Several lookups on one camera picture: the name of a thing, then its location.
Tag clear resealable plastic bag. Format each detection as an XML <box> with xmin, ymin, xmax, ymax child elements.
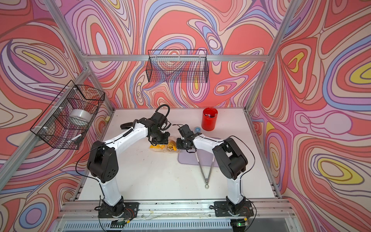
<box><xmin>149</xmin><ymin>140</ymin><xmax>179</xmax><ymax>153</ymax></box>

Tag metal silicone-tipped tongs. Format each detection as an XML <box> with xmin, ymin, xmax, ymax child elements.
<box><xmin>195</xmin><ymin>150</ymin><xmax>216</xmax><ymax>189</ymax></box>

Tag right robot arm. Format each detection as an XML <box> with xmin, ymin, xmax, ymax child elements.
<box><xmin>176</xmin><ymin>124</ymin><xmax>248</xmax><ymax>216</ymax></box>

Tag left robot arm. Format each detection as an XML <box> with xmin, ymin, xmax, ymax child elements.
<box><xmin>87</xmin><ymin>112</ymin><xmax>171</xmax><ymax>218</ymax></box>

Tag lavender plastic tray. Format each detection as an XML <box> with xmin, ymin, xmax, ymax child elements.
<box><xmin>176</xmin><ymin>135</ymin><xmax>224</xmax><ymax>167</ymax></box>

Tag red cylindrical cup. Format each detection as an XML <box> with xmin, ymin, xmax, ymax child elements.
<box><xmin>202</xmin><ymin>107</ymin><xmax>218</xmax><ymax>131</ymax></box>

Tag black stapler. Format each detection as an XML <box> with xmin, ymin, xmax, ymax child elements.
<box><xmin>120</xmin><ymin>122</ymin><xmax>135</xmax><ymax>130</ymax></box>

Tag grey tape roll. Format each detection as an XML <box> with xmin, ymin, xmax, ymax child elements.
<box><xmin>68</xmin><ymin>109</ymin><xmax>92</xmax><ymax>127</ymax></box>

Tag back black wire basket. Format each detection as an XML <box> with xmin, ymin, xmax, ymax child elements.
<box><xmin>146</xmin><ymin>49</ymin><xmax>209</xmax><ymax>84</ymax></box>

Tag black wire basket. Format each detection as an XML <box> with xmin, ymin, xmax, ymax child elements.
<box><xmin>30</xmin><ymin>81</ymin><xmax>105</xmax><ymax>150</ymax></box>
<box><xmin>146</xmin><ymin>49</ymin><xmax>209</xmax><ymax>84</ymax></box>

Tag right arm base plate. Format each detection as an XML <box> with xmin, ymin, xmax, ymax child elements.
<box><xmin>209</xmin><ymin>201</ymin><xmax>255</xmax><ymax>218</ymax></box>

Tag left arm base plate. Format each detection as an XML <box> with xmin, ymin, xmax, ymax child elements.
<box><xmin>98</xmin><ymin>202</ymin><xmax>139</xmax><ymax>219</ymax></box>

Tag left black wire basket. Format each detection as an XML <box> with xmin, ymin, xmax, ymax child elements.
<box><xmin>30</xmin><ymin>81</ymin><xmax>105</xmax><ymax>150</ymax></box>

